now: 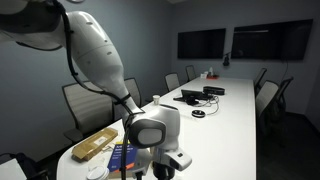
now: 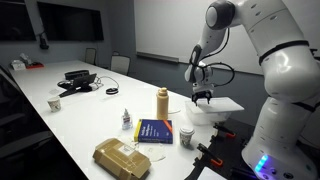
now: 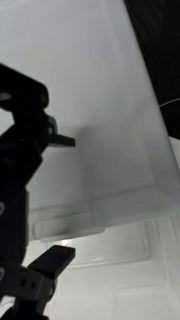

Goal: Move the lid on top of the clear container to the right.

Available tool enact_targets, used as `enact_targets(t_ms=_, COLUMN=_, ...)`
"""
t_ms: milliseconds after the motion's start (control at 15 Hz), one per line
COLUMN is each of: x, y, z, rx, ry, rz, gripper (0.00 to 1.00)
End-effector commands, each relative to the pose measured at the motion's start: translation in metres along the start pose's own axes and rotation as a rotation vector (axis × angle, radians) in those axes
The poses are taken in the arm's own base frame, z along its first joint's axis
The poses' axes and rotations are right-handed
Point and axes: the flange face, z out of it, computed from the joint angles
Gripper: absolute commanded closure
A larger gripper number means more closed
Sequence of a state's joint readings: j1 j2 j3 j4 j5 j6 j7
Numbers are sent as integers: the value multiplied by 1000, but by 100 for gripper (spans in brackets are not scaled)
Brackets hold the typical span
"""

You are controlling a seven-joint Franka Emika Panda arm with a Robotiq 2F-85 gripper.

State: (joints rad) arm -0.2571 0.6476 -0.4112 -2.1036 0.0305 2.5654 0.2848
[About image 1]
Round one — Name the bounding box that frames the blue and yellow book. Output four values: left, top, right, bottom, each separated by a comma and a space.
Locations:
106, 142, 139, 173

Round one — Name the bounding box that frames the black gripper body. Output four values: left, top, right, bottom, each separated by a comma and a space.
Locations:
152, 161, 177, 180

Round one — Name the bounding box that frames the white paper sheet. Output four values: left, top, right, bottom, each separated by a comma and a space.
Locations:
0, 157, 28, 180

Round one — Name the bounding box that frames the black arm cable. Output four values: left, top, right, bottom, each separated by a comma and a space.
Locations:
46, 0, 145, 180

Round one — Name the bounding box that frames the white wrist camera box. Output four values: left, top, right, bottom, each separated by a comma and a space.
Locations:
167, 148, 194, 172

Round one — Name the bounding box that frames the large wall television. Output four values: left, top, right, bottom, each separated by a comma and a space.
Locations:
230, 18, 314, 62

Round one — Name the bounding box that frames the grey mesh office chair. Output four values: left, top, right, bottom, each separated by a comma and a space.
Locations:
184, 64, 198, 83
255, 76, 295, 136
123, 77, 143, 108
61, 80, 117, 144
252, 67, 268, 98
164, 72, 181, 93

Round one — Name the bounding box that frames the coffee cup with white lid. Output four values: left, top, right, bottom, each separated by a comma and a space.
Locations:
86, 165, 111, 180

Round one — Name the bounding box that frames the round black puck device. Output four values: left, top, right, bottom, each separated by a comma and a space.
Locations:
190, 108, 207, 119

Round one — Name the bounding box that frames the smaller wall television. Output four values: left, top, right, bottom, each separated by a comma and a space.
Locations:
177, 27, 227, 60

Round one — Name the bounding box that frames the brown cardboard box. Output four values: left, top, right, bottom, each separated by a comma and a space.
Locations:
71, 127, 119, 162

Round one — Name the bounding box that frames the black conference tablet device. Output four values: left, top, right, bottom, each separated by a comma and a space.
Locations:
172, 88, 215, 103

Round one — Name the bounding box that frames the hanging black camera on pole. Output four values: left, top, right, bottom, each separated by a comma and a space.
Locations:
222, 51, 232, 67

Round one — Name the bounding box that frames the thin table cable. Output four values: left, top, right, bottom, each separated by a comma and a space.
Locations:
199, 95, 221, 117

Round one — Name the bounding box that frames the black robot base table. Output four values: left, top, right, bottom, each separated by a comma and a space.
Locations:
9, 152, 50, 180

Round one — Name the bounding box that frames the clear plastic bag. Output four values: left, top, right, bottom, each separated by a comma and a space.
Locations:
100, 143, 117, 154

